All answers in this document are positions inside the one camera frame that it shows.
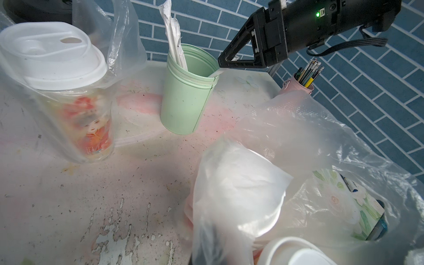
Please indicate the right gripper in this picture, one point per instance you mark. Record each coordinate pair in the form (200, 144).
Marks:
(331, 23)

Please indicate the clear plastic carrier bag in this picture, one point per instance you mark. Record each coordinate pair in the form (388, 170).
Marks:
(117, 38)

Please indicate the orange cup white lid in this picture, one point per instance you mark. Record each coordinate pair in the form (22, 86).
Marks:
(60, 78)

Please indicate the red cup white lid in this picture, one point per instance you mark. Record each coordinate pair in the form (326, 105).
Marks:
(292, 251)

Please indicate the pink pen holder cup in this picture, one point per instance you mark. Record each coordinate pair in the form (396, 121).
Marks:
(292, 84)

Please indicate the green straw holder cup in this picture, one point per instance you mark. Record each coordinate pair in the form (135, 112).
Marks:
(186, 92)

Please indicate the blue marker pen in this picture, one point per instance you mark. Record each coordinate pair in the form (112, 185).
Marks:
(350, 185)

